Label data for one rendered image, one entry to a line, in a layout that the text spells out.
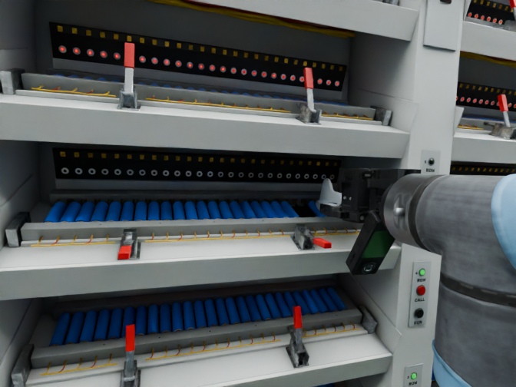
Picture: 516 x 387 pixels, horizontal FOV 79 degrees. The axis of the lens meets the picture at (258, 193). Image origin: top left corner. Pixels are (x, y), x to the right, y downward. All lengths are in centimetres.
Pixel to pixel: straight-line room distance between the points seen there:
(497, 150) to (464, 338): 48
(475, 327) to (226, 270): 31
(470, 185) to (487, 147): 39
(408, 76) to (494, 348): 44
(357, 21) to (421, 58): 13
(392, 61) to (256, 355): 58
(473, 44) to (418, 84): 15
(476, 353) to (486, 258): 8
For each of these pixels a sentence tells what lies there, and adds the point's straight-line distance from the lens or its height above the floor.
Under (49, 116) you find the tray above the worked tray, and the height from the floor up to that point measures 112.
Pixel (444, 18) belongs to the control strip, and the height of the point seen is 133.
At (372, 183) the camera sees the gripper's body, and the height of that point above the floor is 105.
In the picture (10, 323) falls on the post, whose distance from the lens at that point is 59.
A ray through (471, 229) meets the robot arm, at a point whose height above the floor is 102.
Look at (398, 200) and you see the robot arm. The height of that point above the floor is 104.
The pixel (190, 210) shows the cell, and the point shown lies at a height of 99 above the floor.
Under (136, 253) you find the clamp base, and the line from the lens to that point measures 46.
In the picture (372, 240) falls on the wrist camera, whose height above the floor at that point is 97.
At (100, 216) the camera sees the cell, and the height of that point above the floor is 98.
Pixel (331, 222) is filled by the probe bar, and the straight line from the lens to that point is 58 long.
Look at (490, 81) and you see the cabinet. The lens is 109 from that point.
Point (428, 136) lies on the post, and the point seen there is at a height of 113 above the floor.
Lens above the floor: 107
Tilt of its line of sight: 5 degrees down
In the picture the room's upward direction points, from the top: 2 degrees clockwise
